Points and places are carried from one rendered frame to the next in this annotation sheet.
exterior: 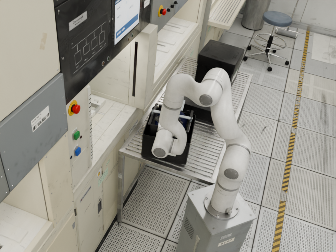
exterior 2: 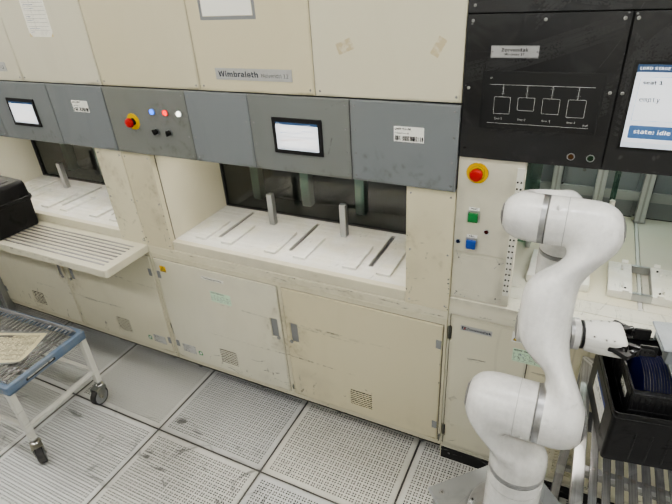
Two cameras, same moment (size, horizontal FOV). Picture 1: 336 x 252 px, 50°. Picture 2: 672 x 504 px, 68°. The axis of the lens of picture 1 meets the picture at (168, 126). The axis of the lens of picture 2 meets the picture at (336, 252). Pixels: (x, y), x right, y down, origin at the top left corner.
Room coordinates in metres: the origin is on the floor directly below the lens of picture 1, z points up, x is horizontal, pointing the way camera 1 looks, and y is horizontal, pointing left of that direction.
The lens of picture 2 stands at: (1.05, -1.12, 1.94)
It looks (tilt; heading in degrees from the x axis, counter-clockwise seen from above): 30 degrees down; 103
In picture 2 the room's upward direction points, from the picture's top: 4 degrees counter-clockwise
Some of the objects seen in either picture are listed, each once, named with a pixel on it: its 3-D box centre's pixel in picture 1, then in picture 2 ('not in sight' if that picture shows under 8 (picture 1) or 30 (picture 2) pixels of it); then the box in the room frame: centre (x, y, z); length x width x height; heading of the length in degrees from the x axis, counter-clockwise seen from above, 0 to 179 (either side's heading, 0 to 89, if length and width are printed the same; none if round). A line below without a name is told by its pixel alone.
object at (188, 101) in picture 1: (206, 101); not in sight; (2.08, -0.24, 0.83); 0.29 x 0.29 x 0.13; 76
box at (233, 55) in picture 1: (219, 66); not in sight; (2.48, -0.33, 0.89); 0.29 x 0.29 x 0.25; 71
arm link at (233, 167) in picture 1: (232, 170); (507, 424); (1.21, -0.33, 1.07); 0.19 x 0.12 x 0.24; 165
